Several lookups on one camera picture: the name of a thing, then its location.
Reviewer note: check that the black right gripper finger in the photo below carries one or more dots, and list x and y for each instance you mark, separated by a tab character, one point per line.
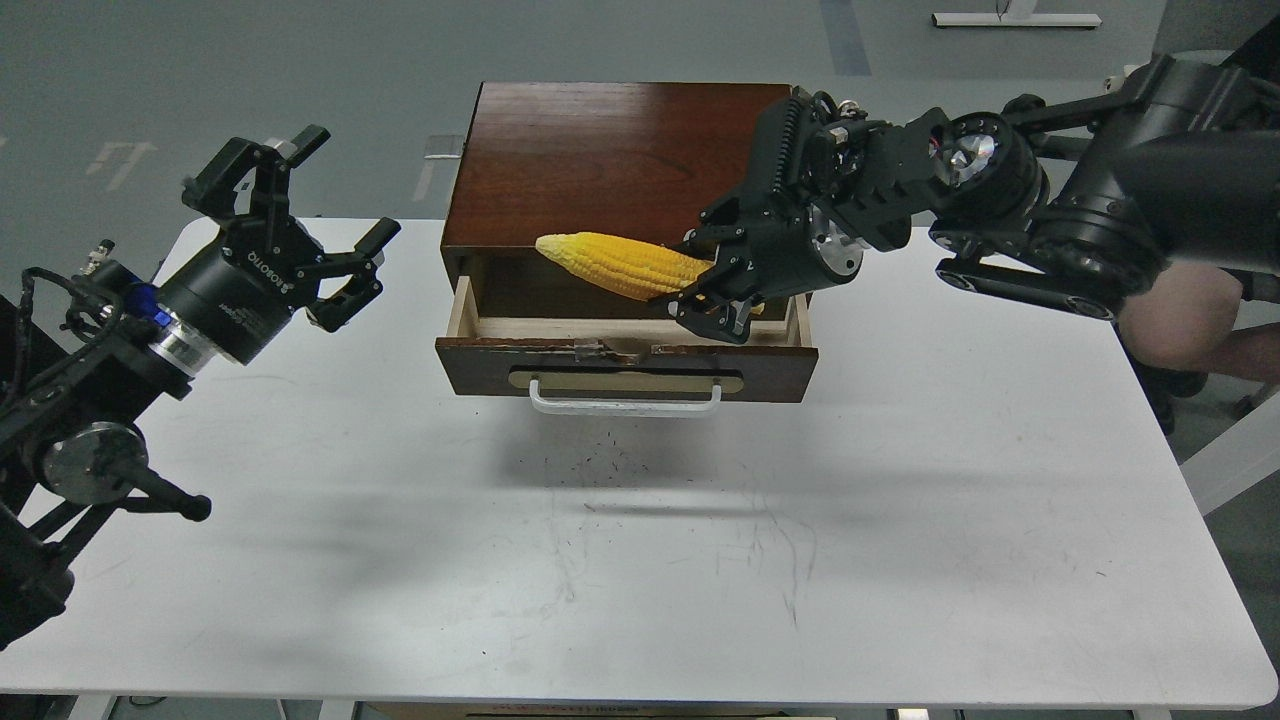
723	229
719	304

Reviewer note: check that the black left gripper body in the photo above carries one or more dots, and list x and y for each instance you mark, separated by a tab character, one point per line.
241	299

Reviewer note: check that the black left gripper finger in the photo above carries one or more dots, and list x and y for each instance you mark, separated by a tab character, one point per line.
248	181
359	266

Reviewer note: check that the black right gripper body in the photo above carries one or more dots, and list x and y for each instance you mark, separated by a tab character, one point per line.
787	245

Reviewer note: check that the yellow corn cob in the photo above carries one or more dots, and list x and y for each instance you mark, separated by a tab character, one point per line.
633	269

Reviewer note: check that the wooden drawer with white handle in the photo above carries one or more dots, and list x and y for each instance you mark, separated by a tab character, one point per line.
624	367

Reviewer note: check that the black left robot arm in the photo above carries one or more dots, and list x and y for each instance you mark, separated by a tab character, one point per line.
92	351

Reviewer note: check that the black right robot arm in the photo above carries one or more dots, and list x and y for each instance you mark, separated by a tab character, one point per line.
1075	206

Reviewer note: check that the dark wooden drawer cabinet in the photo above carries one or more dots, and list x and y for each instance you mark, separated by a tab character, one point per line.
636	159

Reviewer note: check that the white desk base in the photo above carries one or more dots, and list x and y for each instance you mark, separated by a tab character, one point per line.
1016	15

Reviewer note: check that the seated person in black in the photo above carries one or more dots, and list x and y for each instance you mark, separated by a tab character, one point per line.
1183	329

